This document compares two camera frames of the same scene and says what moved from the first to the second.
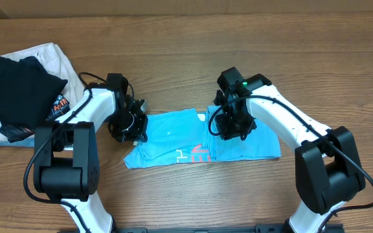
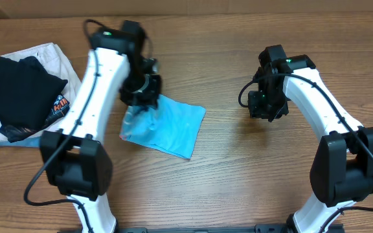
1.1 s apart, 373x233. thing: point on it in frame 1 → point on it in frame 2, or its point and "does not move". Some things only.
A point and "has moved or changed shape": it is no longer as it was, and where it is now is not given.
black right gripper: (229, 134) → (256, 112)
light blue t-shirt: (182, 136) has moved or changed shape
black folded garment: (18, 93) does not move
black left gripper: (137, 135) → (146, 99)
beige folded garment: (53, 58) does not move
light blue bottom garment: (29, 142) does not move
